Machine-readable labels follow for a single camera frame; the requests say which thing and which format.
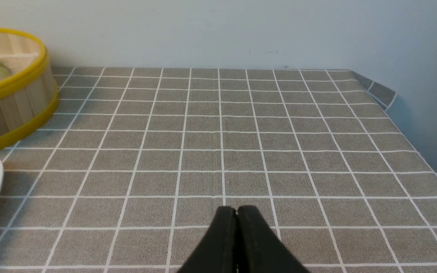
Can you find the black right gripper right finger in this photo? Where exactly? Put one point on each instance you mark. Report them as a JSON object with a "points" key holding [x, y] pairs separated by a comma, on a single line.
{"points": [[260, 250]]}

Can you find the grey checked tablecloth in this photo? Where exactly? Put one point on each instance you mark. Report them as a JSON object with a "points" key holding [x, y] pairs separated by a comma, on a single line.
{"points": [[127, 174]]}

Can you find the yellow-rimmed bamboo steamer basket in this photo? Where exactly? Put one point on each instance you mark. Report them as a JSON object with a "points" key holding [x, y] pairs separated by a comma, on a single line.
{"points": [[29, 97]]}

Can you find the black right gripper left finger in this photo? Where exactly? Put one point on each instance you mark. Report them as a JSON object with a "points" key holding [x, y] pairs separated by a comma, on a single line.
{"points": [[215, 251]]}

